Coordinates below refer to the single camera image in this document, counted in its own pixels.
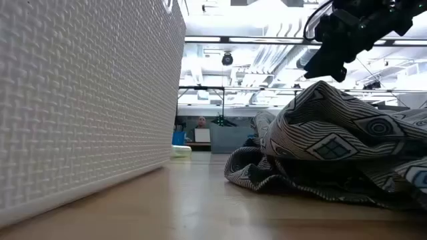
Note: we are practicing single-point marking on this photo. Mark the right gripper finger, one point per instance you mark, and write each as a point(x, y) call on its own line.
point(322, 65)
point(339, 76)

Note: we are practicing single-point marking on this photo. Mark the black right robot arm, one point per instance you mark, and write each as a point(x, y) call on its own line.
point(410, 10)

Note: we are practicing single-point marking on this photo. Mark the grey translucent plastic bin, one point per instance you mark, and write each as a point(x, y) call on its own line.
point(231, 140)

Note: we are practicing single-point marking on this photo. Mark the white woven-pattern plastic basket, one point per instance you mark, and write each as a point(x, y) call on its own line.
point(83, 100)

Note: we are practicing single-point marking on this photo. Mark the grey patterned cloth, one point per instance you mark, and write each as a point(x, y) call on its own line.
point(333, 133)

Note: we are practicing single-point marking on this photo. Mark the black overhead rig beam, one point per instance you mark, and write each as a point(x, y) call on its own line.
point(267, 40)

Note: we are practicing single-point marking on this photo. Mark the person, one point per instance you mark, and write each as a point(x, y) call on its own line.
point(201, 121)

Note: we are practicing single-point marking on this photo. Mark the white laptop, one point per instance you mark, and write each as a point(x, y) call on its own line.
point(202, 135)

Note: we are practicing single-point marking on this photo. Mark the black overhead camera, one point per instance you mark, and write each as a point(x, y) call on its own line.
point(227, 59)

